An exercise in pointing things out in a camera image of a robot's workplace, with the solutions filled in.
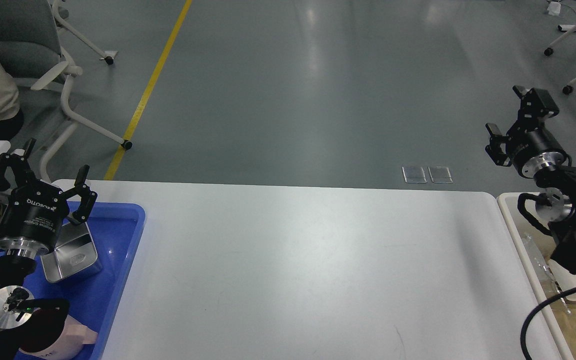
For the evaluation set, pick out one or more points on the stainless steel rectangular tray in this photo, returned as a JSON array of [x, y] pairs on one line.
[[75, 256]]

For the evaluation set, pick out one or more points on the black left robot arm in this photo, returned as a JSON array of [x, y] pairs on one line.
[[17, 304]]

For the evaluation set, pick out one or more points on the grey office chair near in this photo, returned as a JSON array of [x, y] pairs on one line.
[[30, 48]]

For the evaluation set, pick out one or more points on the white power adapter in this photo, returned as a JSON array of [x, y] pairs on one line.
[[554, 8]]

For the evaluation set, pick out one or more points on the pink mug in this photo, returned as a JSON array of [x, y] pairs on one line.
[[49, 338]]

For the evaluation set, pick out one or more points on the grey office chair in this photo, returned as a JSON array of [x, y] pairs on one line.
[[30, 48], [107, 56]]

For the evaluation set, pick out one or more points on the floor outlet cover left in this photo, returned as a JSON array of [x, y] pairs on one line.
[[414, 174]]

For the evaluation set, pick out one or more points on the floor outlet cover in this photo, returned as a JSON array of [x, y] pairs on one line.
[[414, 174], [440, 174]]

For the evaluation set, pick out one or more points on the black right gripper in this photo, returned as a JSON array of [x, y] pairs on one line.
[[529, 146]]

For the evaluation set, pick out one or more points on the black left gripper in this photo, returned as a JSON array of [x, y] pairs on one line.
[[33, 217]]

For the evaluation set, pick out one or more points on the floor outlet cover right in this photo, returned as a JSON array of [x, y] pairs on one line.
[[440, 174]]

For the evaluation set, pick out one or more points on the white plastic bin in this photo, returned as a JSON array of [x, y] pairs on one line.
[[546, 278]]

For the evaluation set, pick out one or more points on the blue plastic tray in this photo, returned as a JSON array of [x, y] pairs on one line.
[[116, 230]]

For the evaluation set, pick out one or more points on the grey office chair far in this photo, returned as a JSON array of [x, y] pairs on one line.
[[107, 56]]

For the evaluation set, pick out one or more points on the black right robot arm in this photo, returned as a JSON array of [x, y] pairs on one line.
[[553, 213]]

